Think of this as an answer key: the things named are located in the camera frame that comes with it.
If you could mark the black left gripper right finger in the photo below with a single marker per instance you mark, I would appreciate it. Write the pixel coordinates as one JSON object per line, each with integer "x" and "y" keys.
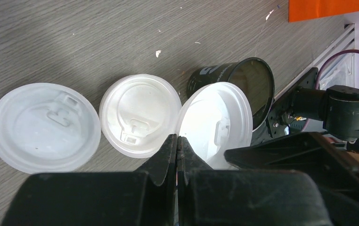
{"x": 255, "y": 197}

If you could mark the white plastic cup lid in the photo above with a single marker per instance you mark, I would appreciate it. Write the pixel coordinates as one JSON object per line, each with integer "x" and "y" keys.
{"x": 216, "y": 118}

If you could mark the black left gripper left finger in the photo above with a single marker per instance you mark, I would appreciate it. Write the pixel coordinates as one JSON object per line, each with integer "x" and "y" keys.
{"x": 144, "y": 197}

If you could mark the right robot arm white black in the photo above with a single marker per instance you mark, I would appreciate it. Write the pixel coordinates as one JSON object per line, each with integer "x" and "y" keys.
{"x": 336, "y": 107}

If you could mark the black paper coffee cup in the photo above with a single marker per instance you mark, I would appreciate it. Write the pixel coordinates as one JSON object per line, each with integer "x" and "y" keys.
{"x": 252, "y": 75}

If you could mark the orange paper takeout bag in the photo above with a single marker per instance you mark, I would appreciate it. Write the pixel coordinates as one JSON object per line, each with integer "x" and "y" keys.
{"x": 300, "y": 10}

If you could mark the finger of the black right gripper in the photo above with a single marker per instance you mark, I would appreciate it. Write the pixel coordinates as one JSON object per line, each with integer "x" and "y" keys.
{"x": 334, "y": 170}

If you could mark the stack of white lids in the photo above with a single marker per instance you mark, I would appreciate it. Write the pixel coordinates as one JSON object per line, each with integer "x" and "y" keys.
{"x": 46, "y": 127}

